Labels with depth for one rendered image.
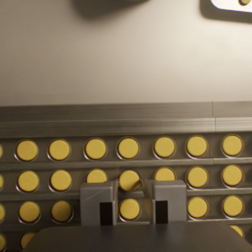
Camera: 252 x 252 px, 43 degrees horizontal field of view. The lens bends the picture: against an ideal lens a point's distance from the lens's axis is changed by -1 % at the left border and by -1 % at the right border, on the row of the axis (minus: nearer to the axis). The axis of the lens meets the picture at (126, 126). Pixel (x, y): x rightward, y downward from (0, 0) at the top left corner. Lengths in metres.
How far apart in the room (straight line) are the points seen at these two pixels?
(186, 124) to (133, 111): 0.03
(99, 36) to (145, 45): 0.05
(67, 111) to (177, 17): 0.20
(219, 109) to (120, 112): 0.05
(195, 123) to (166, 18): 0.19
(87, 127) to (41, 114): 0.03
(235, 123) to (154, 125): 0.04
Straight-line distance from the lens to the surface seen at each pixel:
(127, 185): 0.18
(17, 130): 0.18
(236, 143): 0.19
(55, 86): 0.34
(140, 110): 0.18
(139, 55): 0.33
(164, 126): 0.18
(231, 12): 0.35
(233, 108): 0.19
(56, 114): 0.18
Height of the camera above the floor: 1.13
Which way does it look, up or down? 88 degrees down
